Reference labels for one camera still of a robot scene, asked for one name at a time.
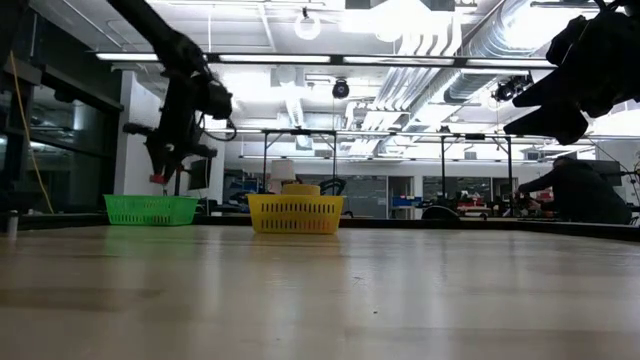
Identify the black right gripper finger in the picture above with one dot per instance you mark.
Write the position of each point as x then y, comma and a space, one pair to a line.
555, 122
560, 92

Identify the orange tape roll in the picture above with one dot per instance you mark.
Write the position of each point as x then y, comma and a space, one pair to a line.
300, 190

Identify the black background robot arm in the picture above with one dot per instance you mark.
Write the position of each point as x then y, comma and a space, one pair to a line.
332, 185

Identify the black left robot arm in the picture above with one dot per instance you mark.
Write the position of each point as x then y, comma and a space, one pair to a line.
160, 40

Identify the black monitor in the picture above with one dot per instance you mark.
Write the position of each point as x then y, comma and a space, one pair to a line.
203, 175

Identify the green plastic basket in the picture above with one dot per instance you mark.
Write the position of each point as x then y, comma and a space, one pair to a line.
130, 210

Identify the person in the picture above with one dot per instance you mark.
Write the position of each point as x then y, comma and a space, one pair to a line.
580, 195

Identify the black overhead light bar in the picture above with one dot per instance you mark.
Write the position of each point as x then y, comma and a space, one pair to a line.
275, 58

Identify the white background lamp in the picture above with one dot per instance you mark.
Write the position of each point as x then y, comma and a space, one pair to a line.
283, 171

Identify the yellow plastic basket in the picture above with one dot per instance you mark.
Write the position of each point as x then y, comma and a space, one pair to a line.
295, 216

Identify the small grey cylinder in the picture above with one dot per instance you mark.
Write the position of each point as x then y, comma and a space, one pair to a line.
13, 222

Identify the blue storage bin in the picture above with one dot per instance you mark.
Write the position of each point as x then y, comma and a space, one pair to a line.
405, 202

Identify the black ceiling camera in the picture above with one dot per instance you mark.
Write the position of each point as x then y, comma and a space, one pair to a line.
502, 92
341, 90

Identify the black background workstation frame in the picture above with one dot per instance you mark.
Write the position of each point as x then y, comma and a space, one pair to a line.
300, 132

